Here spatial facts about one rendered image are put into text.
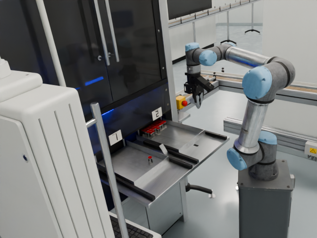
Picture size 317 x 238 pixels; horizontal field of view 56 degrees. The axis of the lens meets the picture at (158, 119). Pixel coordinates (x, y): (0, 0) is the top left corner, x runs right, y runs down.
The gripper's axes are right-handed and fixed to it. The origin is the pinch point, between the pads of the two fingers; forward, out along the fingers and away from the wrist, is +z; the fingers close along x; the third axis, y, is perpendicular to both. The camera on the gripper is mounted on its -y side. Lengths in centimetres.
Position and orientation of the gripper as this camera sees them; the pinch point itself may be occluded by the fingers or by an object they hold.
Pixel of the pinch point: (199, 106)
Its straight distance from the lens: 169.5
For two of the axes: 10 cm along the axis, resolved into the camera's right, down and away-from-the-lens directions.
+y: -7.4, -2.1, 6.4
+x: -6.7, 3.9, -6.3
